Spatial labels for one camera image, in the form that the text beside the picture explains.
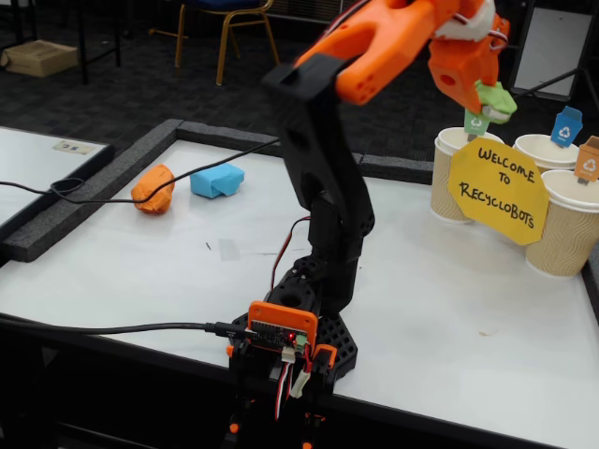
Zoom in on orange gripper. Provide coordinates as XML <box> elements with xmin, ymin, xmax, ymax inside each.
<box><xmin>428</xmin><ymin>16</ymin><xmax>511</xmax><ymax>115</ymax></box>

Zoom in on green paper wad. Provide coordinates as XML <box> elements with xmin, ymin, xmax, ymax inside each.
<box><xmin>475</xmin><ymin>80</ymin><xmax>519</xmax><ymax>125</ymax></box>

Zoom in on blue paper wad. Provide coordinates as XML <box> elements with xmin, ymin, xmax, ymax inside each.
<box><xmin>189</xmin><ymin>161</ymin><xmax>246</xmax><ymax>199</ymax></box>

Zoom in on black robot base with clamp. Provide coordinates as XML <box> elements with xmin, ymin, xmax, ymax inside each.
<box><xmin>224</xmin><ymin>308</ymin><xmax>359</xmax><ymax>449</ymax></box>

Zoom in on green recycling bin tag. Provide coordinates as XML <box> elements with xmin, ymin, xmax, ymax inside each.
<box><xmin>463</xmin><ymin>109</ymin><xmax>490</xmax><ymax>141</ymax></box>

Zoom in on black tripod leg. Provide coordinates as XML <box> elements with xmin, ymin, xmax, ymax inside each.
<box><xmin>514</xmin><ymin>67</ymin><xmax>599</xmax><ymax>100</ymax></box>

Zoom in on paper cup with blue tag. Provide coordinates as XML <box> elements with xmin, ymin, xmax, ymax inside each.
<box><xmin>513</xmin><ymin>134</ymin><xmax>581</xmax><ymax>174</ymax></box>

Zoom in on yellow welcome sign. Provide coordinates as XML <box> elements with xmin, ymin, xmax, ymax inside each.
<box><xmin>447</xmin><ymin>137</ymin><xmax>549</xmax><ymax>246</ymax></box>

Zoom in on short black foam border strip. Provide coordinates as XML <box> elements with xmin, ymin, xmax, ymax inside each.
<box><xmin>579</xmin><ymin>252</ymin><xmax>599</xmax><ymax>328</ymax></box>
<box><xmin>359</xmin><ymin>153</ymin><xmax>434</xmax><ymax>186</ymax></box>

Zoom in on blue recycling bin tag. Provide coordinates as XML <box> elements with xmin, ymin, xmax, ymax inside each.
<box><xmin>549</xmin><ymin>105</ymin><xmax>584</xmax><ymax>151</ymax></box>

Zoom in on paper cup with green tag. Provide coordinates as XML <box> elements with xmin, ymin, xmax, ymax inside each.
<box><xmin>430</xmin><ymin>126</ymin><xmax>505</xmax><ymax>225</ymax></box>

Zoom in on orange recycling bin tag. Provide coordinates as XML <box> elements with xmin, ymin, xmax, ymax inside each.
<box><xmin>575</xmin><ymin>136</ymin><xmax>599</xmax><ymax>186</ymax></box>

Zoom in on paper cup with orange tag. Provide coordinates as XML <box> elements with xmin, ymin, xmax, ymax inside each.
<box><xmin>524</xmin><ymin>168</ymin><xmax>599</xmax><ymax>278</ymax></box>

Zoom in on orange controller board housing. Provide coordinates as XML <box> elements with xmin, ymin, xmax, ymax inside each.
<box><xmin>246</xmin><ymin>301</ymin><xmax>319</xmax><ymax>352</ymax></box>

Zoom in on orange paper ball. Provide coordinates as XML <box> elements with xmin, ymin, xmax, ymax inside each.
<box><xmin>130</xmin><ymin>164</ymin><xmax>176</xmax><ymax>214</ymax></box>

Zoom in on black metal table legs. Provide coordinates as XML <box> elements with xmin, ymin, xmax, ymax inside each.
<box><xmin>8</xmin><ymin>0</ymin><xmax>122</xmax><ymax>85</ymax></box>

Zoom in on small paper label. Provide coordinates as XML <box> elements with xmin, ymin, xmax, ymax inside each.
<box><xmin>52</xmin><ymin>139</ymin><xmax>97</xmax><ymax>155</ymax></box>

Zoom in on brown cardboard box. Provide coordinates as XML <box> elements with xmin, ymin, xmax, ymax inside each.
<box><xmin>0</xmin><ymin>39</ymin><xmax>80</xmax><ymax>79</ymax></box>

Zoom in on white panel with dark frame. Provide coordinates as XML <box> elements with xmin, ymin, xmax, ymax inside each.
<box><xmin>507</xmin><ymin>0</ymin><xmax>599</xmax><ymax>102</ymax></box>

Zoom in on red white black servo wire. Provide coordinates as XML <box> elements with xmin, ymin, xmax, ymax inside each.
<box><xmin>270</xmin><ymin>217</ymin><xmax>313</xmax><ymax>291</ymax></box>

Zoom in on gold frame blue seat chair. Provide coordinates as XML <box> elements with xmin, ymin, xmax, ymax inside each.
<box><xmin>148</xmin><ymin>0</ymin><xmax>284</xmax><ymax>87</ymax></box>

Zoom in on wire bundle with white connector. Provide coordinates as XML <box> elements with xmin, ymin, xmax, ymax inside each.
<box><xmin>273</xmin><ymin>348</ymin><xmax>313</xmax><ymax>420</ymax></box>

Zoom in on thick black USB cable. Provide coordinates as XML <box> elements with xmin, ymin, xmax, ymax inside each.
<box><xmin>0</xmin><ymin>311</ymin><xmax>247</xmax><ymax>339</ymax></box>

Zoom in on white board with black frame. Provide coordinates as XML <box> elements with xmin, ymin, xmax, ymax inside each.
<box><xmin>0</xmin><ymin>125</ymin><xmax>115</xmax><ymax>239</ymax></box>

